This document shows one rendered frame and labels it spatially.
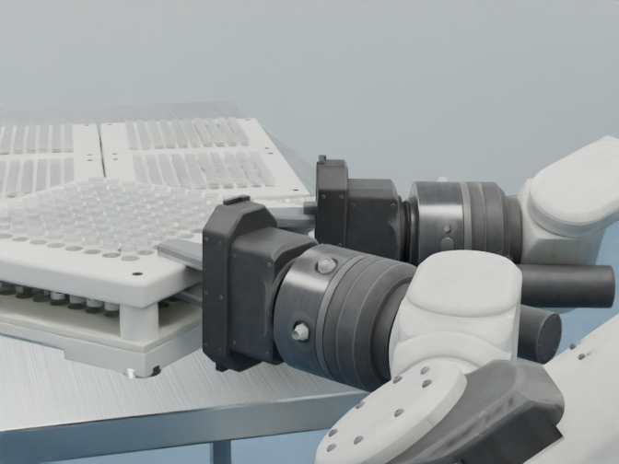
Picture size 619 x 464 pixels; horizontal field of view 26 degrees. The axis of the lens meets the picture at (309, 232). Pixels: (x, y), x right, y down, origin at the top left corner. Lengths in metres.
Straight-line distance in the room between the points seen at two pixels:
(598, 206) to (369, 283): 0.27
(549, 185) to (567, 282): 0.08
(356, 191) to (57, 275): 0.24
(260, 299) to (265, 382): 0.35
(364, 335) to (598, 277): 0.27
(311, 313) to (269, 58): 4.10
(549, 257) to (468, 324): 0.32
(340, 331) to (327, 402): 0.38
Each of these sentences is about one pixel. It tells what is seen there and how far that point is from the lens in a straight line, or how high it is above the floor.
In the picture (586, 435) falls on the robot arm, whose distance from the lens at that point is 0.53.
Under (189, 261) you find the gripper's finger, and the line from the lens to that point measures 0.96.
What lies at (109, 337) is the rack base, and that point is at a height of 1.02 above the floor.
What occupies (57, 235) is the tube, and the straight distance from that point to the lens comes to 1.02.
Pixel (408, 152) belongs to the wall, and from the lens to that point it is 5.27.
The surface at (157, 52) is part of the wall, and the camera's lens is 4.79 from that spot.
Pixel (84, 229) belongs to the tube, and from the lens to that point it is 1.03.
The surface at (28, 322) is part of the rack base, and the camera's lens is 1.01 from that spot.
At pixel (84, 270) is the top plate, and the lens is 0.97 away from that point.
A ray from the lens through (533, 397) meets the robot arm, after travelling 0.54.
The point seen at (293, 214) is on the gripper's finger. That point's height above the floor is 1.07.
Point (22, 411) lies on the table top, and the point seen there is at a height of 0.88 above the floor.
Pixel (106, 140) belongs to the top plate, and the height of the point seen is 0.95.
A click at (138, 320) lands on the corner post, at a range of 0.95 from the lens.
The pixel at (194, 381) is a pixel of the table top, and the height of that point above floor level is 0.88.
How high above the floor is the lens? 1.35
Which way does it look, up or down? 16 degrees down
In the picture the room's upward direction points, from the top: straight up
